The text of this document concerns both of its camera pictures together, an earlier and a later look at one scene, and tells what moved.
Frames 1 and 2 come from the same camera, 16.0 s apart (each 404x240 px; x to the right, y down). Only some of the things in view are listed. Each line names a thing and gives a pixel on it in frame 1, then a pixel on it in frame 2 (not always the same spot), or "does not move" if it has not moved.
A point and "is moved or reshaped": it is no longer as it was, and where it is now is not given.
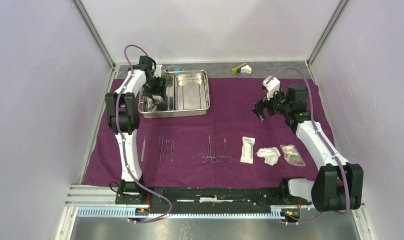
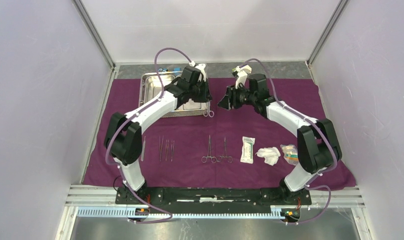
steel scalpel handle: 143,149 does not move
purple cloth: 230,147 does not move
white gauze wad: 270,155 does not move
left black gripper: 161,90 -> 206,96
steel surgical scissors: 154,101 is moved or reshaped
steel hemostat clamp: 213,159 does not move
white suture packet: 247,156 does not move
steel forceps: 161,147 does not move
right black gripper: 260,105 -> 230,98
